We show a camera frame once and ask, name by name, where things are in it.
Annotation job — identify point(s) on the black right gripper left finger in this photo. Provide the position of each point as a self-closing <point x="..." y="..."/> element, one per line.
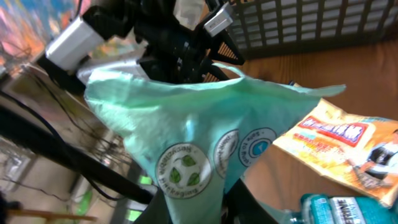
<point x="156" y="211"/>

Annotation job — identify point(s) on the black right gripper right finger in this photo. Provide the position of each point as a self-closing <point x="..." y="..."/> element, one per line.
<point x="243" y="208"/>

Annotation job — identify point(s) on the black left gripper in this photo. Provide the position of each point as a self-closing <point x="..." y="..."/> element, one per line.
<point x="173" y="54"/>

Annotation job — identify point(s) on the teal mouthwash bottle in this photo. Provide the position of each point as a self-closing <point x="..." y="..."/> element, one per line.
<point x="323" y="209"/>

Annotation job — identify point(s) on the light blue wipes pack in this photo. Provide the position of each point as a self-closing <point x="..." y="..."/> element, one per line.
<point x="196" y="140"/>

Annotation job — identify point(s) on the yellow wet wipes bag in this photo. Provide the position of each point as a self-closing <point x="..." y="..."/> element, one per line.
<point x="358" y="152"/>

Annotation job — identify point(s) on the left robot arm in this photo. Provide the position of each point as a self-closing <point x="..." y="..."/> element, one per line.
<point x="117" y="18"/>

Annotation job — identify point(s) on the grey plastic shopping basket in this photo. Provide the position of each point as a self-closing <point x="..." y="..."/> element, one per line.
<point x="268" y="28"/>

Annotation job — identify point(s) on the colourful abstract painting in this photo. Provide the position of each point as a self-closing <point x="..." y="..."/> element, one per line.
<point x="27" y="26"/>

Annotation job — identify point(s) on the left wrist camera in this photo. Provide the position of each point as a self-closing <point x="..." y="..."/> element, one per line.
<point x="222" y="19"/>

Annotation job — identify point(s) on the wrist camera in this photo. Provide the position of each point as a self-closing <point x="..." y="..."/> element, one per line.
<point x="73" y="44"/>
<point x="222" y="19"/>

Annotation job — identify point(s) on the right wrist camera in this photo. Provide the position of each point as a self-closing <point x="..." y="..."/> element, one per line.
<point x="73" y="44"/>

